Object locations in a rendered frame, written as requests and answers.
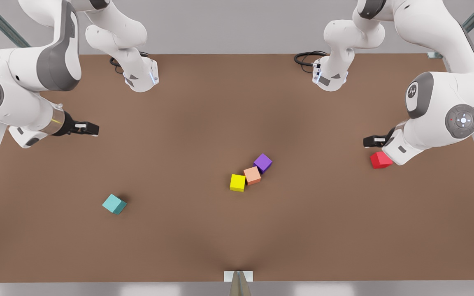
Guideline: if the purple wooden cube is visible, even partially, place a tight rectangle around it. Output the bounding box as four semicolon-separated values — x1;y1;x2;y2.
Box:
253;153;273;174

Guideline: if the black cable loop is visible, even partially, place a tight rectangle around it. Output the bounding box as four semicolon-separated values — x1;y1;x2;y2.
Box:
109;51;150;75
294;51;329;74

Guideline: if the salmon wooden cube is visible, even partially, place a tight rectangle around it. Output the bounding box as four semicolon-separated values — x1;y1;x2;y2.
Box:
243;166;262;186

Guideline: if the silver frame post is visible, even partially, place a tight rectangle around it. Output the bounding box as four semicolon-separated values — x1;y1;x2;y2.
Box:
427;0;474;59
224;271;253;296
0;0;31;49

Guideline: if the teal wooden cube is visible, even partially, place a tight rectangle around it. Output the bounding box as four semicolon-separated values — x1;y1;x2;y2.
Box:
102;194;127;215

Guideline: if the yellow wooden cube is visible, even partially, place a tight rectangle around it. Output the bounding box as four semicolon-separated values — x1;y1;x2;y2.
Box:
230;174;246;192

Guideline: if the red wooden cube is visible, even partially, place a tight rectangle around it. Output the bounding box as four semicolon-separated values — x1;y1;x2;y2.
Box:
370;151;393;169

